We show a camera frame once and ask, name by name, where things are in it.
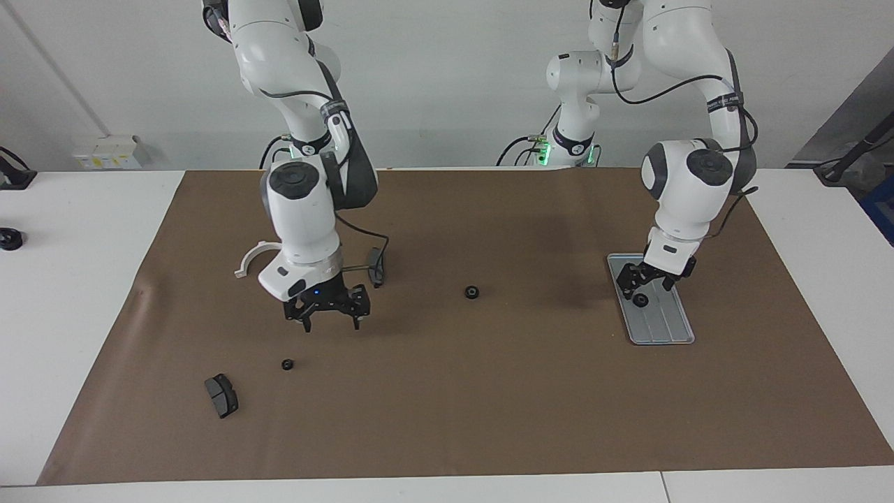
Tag silver metal tray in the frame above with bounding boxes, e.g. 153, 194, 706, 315
606, 253, 696, 346

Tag white semicircular pipe clamp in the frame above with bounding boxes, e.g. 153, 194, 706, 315
234, 240, 284, 279

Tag brown table mat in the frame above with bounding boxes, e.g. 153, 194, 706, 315
36, 166, 894, 486

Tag blue crate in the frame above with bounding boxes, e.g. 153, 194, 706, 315
858, 175, 894, 247

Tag black stand pole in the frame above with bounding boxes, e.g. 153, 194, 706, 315
814, 112, 894, 186

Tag black desk clamp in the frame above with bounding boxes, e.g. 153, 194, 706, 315
0, 147, 37, 191

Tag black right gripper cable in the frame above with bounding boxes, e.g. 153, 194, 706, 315
258, 84, 392, 275

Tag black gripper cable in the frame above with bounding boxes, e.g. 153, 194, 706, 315
608, 0, 761, 242
258, 84, 392, 275

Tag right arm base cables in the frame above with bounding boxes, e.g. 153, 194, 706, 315
260, 133, 294, 170

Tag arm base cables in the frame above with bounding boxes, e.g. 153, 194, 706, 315
496, 105, 563, 168
260, 133, 294, 170

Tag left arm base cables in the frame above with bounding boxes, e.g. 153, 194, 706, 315
496, 105, 563, 168

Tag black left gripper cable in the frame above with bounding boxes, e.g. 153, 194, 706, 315
608, 0, 761, 242

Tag white wall socket box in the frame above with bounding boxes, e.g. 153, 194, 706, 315
73, 135, 151, 170

